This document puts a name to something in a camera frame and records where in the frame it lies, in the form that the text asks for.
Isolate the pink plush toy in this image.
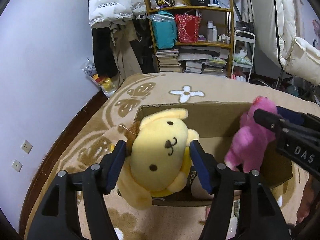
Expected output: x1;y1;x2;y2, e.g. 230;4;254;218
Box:
224;96;278;173

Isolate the black tissue pack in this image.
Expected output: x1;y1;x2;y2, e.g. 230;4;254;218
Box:
183;165;198;196

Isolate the yellow dog plush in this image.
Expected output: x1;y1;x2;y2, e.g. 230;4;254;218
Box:
117;108;200;210

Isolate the white metal cart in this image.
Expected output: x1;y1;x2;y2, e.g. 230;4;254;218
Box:
231;30;256;82

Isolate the beige floral blanket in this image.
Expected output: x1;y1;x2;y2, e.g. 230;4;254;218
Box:
35;72;319;239

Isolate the white padded chair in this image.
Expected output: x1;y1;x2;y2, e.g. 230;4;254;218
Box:
251;0;319;86

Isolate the wooden shelf unit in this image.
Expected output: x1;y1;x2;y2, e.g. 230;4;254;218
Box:
144;0;234;77

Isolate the stack of books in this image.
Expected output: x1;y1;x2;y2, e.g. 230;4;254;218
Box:
155;48;182;73

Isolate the red patterned bag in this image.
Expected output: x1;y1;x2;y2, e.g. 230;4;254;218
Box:
175;14;201;43

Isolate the teal bag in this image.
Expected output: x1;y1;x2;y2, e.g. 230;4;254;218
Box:
148;11;177;49

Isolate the plastic bag with toys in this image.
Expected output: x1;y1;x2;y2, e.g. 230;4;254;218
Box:
82;58;116;98

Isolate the beige coat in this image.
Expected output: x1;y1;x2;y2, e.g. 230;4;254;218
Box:
110;21;142;80

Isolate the white puffer jacket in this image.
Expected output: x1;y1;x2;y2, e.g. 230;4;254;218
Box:
88;0;146;29

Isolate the lower wall socket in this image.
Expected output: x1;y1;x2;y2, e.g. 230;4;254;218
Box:
11;159;23;172

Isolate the wall socket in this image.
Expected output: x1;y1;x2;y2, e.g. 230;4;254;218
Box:
11;159;23;172
21;140;33;154

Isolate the upper wall socket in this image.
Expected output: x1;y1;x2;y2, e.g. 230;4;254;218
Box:
21;140;33;154

